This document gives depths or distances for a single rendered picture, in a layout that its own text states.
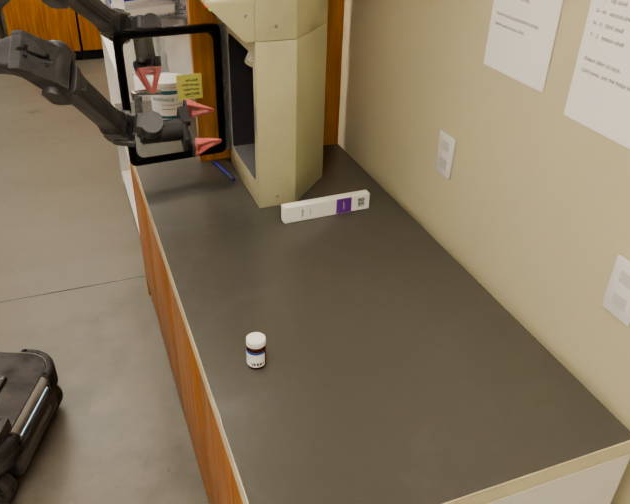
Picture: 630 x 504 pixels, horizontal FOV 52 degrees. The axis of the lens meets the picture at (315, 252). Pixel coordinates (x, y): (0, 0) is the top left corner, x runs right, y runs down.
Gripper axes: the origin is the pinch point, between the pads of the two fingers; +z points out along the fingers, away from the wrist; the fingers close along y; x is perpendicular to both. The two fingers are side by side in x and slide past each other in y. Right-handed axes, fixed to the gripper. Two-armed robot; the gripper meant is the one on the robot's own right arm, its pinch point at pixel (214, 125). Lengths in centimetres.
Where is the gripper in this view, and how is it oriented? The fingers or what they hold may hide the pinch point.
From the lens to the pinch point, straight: 178.2
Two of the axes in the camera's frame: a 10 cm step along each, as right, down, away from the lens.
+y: -2.7, -9.2, 3.0
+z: 9.4, -1.7, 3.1
